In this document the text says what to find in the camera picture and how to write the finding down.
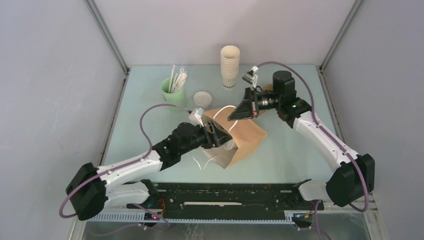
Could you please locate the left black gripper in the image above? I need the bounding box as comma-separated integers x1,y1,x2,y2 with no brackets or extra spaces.
179,119,231,155

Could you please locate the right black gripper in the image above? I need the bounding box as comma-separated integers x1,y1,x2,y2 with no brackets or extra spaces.
228,87,282,121

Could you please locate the brown paper bag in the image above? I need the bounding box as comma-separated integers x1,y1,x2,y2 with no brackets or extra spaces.
195,105,268,170

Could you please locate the white plastic lids stack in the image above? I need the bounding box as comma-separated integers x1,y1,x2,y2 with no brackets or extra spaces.
193,91,212,109

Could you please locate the stack of paper cups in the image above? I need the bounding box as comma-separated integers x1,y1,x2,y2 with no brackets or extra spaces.
220,45,241,89

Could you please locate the single white paper cup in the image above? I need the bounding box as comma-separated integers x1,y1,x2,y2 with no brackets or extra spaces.
222,139,237,151

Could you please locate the brown pulp cup carrier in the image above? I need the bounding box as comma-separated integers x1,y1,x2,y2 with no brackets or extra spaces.
257,84,276,117

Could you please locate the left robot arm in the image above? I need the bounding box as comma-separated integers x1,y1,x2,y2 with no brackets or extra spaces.
65,121,232,221

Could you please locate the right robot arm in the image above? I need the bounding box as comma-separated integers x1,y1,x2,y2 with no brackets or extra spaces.
227,67,375,212

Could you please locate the green straw holder cup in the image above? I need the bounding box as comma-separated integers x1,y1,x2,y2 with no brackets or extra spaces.
160,77,188,108

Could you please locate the wrapped white straws bundle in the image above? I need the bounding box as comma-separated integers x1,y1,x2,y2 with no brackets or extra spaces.
168,65,188,94

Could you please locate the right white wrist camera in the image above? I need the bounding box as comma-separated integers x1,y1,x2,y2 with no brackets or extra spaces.
242,65,259,88

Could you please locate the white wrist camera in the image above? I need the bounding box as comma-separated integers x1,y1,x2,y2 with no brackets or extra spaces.
242,65,259,88
188,107,205,127

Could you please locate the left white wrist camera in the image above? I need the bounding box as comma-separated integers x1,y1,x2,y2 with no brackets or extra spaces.
188,107,205,127

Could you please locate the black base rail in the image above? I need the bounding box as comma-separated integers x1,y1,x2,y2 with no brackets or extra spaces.
76,181,379,229

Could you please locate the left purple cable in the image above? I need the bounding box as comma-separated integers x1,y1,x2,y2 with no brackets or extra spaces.
58,103,196,238

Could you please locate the purple cable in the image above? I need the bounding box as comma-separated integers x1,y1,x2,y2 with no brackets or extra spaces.
256,61,370,240
58,103,196,238

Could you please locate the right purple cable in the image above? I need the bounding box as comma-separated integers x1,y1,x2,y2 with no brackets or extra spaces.
256,61,370,240

